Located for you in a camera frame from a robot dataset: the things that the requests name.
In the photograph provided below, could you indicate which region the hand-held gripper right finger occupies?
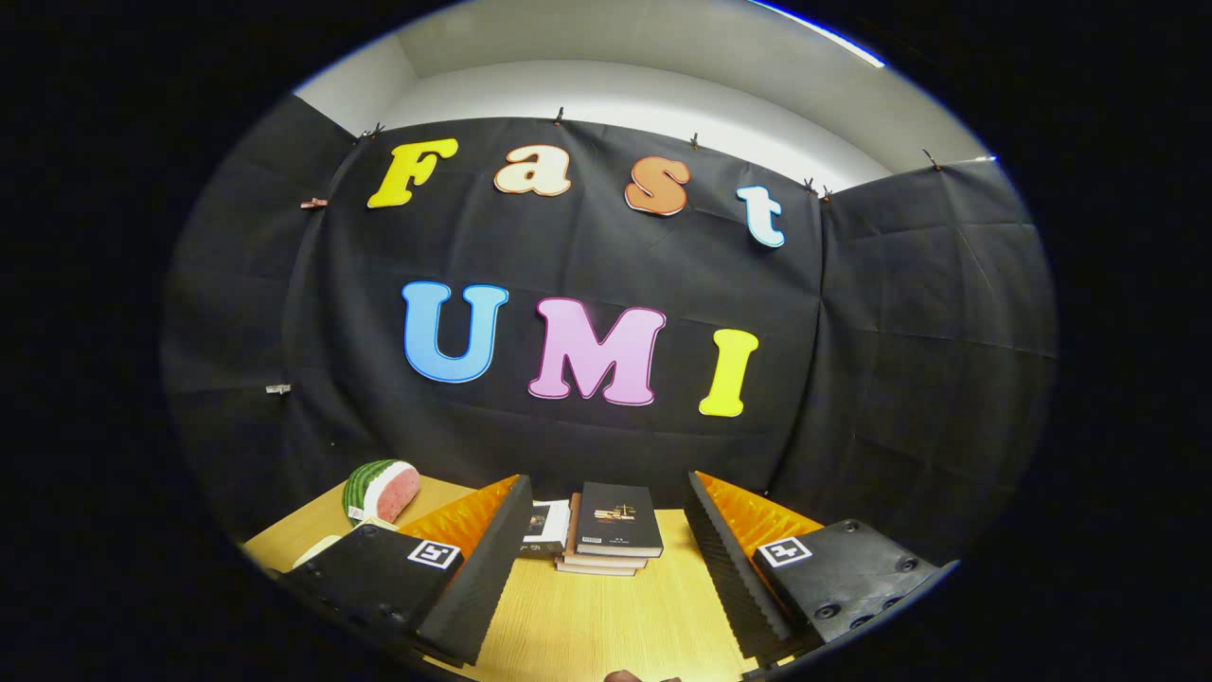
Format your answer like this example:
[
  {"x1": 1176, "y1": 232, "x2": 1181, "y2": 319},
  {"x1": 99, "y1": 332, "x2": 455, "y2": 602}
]
[{"x1": 684, "y1": 471, "x2": 959, "y2": 664}]

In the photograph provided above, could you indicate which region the row of black cloth clips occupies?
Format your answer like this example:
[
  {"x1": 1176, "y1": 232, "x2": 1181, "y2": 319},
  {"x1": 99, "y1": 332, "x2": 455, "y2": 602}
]
[{"x1": 358, "y1": 106, "x2": 944, "y2": 202}]

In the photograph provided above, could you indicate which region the watermelon slice toy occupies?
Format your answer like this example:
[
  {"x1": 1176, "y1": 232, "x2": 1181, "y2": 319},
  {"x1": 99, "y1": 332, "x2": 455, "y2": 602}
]
[{"x1": 342, "y1": 459, "x2": 421, "y2": 525}]

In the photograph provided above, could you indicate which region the black hardcover book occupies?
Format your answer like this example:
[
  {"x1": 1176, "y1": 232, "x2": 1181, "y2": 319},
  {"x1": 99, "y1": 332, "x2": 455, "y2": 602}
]
[{"x1": 575, "y1": 481, "x2": 665, "y2": 559}]

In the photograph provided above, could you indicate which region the beige fabric storage box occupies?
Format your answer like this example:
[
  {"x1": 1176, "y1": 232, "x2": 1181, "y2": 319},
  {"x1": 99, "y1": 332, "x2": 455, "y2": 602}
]
[{"x1": 292, "y1": 516, "x2": 399, "y2": 569}]

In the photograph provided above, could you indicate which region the black backdrop cloth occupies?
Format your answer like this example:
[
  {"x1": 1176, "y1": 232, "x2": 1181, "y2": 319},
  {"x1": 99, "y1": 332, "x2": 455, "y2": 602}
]
[{"x1": 161, "y1": 95, "x2": 1060, "y2": 569}]

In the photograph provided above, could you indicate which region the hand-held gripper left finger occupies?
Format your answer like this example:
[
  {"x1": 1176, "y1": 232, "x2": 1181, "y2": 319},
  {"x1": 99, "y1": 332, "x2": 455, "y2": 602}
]
[{"x1": 281, "y1": 474, "x2": 535, "y2": 667}]

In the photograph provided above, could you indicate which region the white portrait cover book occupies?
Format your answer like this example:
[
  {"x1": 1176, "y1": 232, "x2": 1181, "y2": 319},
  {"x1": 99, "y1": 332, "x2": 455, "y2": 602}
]
[{"x1": 519, "y1": 499, "x2": 572, "y2": 560}]

